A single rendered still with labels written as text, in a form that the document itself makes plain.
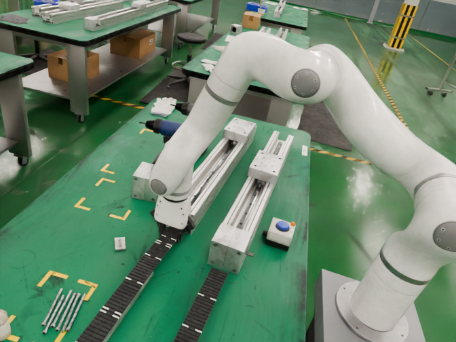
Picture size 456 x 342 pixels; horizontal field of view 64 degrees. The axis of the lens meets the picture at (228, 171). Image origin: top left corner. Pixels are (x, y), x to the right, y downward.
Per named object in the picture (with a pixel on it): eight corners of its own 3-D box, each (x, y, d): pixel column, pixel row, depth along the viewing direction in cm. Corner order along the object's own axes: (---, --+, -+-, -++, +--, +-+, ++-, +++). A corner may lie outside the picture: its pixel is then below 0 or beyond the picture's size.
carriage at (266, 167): (273, 190, 138) (277, 175, 134) (245, 181, 140) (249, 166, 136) (281, 171, 151) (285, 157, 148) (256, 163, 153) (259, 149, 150)
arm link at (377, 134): (441, 252, 75) (435, 213, 89) (500, 224, 68) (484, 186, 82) (273, 80, 74) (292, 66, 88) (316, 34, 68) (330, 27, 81)
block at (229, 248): (245, 278, 106) (252, 255, 101) (206, 263, 109) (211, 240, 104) (253, 258, 114) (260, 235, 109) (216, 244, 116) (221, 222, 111)
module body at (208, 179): (191, 235, 118) (194, 215, 113) (163, 225, 120) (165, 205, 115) (253, 140, 184) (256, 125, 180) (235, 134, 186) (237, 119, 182)
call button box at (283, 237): (287, 252, 119) (292, 237, 115) (259, 242, 121) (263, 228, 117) (291, 237, 125) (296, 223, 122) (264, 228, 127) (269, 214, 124)
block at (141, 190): (162, 204, 129) (164, 182, 124) (131, 197, 129) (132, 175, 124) (170, 188, 137) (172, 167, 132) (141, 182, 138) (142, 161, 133)
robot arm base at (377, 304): (390, 290, 104) (423, 243, 94) (419, 353, 88) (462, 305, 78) (328, 278, 102) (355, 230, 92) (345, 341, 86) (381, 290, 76)
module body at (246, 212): (246, 255, 114) (252, 235, 110) (216, 244, 116) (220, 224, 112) (289, 151, 181) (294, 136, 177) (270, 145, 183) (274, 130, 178)
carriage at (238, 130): (243, 149, 162) (247, 136, 159) (221, 142, 164) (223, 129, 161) (253, 136, 176) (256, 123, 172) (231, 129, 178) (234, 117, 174)
